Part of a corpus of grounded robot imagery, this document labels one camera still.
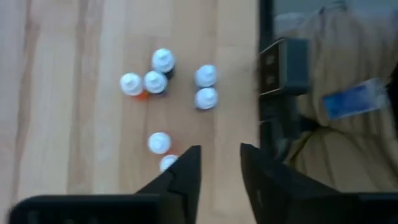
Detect person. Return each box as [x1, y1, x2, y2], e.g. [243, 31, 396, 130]
[273, 0, 398, 194]

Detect small orange food coloring bottle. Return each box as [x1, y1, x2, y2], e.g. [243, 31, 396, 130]
[119, 72, 150, 101]
[147, 131, 180, 156]
[159, 154, 180, 174]

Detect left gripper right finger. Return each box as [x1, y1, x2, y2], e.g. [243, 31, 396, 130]
[239, 142, 398, 224]

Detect small dark bottle purple label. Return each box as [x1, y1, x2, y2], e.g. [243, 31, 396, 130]
[150, 47, 177, 80]

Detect small dark food coloring bottle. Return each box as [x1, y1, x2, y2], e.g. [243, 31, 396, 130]
[142, 70, 169, 96]
[193, 63, 218, 88]

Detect person's blue badge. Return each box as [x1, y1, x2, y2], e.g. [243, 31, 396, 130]
[322, 77, 389, 121]

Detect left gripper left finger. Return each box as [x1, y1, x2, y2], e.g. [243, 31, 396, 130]
[8, 144, 202, 224]

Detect small dark bottle red label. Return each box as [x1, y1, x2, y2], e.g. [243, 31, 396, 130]
[193, 86, 220, 111]

